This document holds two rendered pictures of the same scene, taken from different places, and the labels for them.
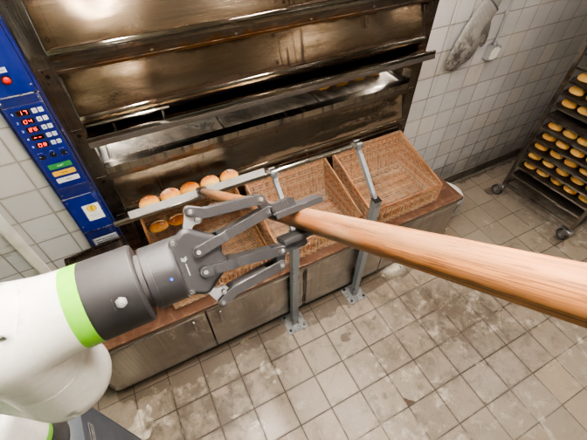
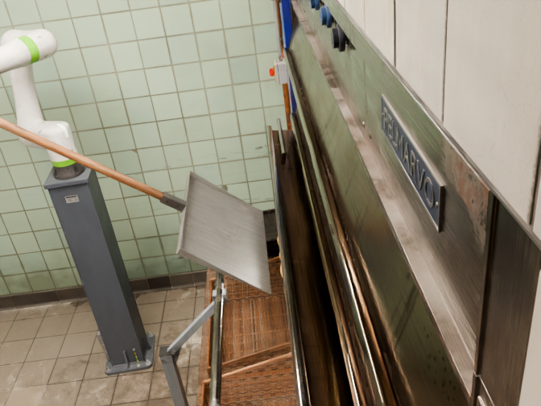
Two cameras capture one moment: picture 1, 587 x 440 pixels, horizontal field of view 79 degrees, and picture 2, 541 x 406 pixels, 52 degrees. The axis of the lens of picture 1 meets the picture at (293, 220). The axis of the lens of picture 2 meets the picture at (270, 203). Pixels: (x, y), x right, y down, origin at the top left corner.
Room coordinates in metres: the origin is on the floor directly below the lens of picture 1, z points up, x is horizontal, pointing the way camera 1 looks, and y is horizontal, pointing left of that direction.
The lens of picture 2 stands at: (2.13, -1.05, 2.29)
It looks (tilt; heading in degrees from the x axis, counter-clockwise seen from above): 30 degrees down; 118
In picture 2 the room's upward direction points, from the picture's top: 8 degrees counter-clockwise
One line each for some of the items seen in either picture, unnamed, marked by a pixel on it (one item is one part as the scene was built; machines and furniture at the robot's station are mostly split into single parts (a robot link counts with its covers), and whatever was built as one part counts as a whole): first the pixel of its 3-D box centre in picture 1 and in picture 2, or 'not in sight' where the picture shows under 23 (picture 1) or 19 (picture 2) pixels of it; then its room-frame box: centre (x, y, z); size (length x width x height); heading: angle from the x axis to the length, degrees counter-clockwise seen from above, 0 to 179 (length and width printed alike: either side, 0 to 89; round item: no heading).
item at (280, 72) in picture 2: not in sight; (281, 71); (0.98, 1.40, 1.46); 0.10 x 0.07 x 0.10; 117
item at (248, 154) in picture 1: (279, 143); not in sight; (1.71, 0.09, 1.02); 1.79 x 0.11 x 0.19; 117
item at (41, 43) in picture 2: not in sight; (36, 45); (0.17, 0.70, 1.79); 0.18 x 0.13 x 0.12; 87
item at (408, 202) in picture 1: (384, 176); not in sight; (1.76, -0.60, 0.72); 0.56 x 0.49 x 0.28; 117
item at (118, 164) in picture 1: (276, 120); not in sight; (1.73, 0.10, 1.16); 1.80 x 0.06 x 0.04; 117
